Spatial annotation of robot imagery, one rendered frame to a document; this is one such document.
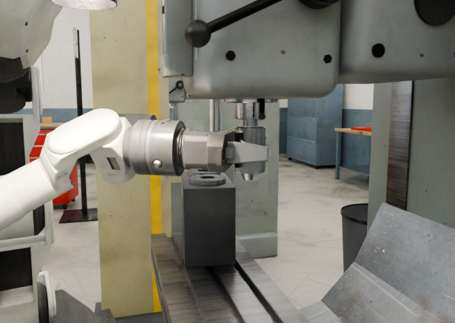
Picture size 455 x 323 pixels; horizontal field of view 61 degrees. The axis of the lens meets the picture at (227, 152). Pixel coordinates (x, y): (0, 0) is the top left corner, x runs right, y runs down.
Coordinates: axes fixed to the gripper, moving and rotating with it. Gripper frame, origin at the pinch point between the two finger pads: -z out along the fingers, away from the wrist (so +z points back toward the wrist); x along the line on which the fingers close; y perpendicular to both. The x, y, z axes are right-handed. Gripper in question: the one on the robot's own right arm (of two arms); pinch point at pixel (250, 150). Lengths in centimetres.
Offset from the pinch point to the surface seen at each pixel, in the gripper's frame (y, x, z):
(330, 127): 37, 733, -81
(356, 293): 30.9, 19.6, -20.4
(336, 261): 122, 261, -46
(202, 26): -15.3, -16.9, 3.6
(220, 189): 12.4, 26.6, 9.4
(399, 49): -14.4, -4.0, -19.6
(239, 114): -5.5, -1.9, 1.5
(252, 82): -9.8, -10.2, -1.3
